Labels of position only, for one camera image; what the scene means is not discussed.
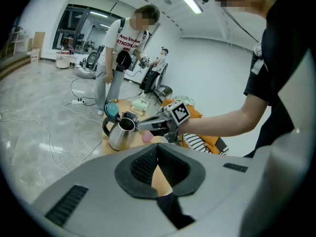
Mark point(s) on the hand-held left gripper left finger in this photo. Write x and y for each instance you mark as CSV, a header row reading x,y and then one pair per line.
x,y
98,194

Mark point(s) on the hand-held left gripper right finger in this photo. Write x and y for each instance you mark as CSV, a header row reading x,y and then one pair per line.
x,y
222,194

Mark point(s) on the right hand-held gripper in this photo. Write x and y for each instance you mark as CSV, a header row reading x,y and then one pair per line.
x,y
179,113

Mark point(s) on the stainless steel kettle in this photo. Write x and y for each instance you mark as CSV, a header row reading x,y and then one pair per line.
x,y
121,137

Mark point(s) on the person's right forearm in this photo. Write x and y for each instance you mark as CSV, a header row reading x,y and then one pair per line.
x,y
217,122

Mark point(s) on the black folding chair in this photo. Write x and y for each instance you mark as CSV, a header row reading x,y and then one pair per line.
x,y
165,90

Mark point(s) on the pale cloth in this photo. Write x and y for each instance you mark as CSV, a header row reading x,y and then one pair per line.
x,y
187,100

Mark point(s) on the orange cloth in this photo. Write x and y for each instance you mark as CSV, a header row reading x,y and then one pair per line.
x,y
195,111

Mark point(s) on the striped cloth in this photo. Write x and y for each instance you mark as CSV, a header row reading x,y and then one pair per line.
x,y
195,141

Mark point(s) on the small yellow toy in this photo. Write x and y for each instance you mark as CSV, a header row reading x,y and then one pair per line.
x,y
115,101

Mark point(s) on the white power strip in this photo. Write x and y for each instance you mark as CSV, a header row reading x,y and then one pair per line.
x,y
79,102

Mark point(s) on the white beanbag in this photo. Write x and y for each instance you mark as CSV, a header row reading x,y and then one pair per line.
x,y
84,71

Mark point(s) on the round ceiling fixture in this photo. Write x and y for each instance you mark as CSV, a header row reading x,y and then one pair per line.
x,y
168,1

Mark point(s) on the person's black shirt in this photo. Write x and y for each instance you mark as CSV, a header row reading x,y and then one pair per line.
x,y
279,58

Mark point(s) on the brown cardboard box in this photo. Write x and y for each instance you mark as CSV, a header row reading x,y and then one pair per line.
x,y
39,41

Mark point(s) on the wooden floor platform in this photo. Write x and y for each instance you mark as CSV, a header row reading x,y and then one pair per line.
x,y
14,65

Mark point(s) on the dark glass window wall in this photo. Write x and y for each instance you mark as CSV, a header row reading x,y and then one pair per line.
x,y
81,26

